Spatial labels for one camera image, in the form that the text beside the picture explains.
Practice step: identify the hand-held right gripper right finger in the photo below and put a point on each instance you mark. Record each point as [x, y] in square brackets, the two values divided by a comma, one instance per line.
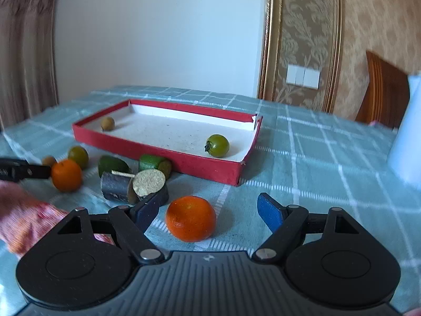
[269, 212]

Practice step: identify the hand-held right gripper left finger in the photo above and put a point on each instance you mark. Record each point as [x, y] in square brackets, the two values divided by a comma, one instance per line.
[146, 212]

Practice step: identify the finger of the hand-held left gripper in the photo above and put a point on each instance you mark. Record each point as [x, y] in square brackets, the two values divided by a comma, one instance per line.
[13, 162]
[33, 172]

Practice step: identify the brown longan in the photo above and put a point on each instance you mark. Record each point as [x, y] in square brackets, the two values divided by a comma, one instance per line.
[49, 161]
[107, 124]

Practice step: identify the round dark sugarcane piece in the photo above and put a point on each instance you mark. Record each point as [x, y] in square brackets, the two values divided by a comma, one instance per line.
[148, 181]

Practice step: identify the orange tangerine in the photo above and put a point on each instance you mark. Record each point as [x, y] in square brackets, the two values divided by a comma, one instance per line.
[190, 219]
[66, 175]

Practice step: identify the split dark sugarcane piece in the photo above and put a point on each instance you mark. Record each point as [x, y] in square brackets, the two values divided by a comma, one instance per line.
[115, 187]

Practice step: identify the green tomato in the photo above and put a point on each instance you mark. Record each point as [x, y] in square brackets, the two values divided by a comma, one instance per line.
[79, 155]
[217, 145]

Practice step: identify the green cucumber end piece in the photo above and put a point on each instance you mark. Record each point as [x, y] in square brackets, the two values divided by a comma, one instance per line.
[111, 164]

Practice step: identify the red cardboard box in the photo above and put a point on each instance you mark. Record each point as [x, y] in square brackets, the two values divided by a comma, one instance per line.
[184, 128]

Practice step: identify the person's left forearm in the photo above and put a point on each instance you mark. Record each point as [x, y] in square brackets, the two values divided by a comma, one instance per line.
[26, 217]

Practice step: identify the green cucumber cylinder piece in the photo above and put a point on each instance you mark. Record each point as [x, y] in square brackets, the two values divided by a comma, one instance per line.
[152, 163]

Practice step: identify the checked teal bed sheet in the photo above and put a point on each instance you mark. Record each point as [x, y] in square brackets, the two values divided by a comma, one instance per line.
[312, 171]

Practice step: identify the beige patterned curtain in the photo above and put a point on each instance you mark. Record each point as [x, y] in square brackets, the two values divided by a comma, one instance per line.
[26, 49]

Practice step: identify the white container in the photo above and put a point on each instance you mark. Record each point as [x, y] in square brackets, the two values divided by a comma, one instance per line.
[408, 138]

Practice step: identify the wooden headboard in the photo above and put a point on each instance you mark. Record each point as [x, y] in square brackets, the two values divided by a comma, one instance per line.
[381, 95]

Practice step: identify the gold framed wallpaper panel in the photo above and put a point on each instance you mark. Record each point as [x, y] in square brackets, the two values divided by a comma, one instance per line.
[302, 33]

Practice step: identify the white light switch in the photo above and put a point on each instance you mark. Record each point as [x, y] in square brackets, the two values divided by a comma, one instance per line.
[302, 76]

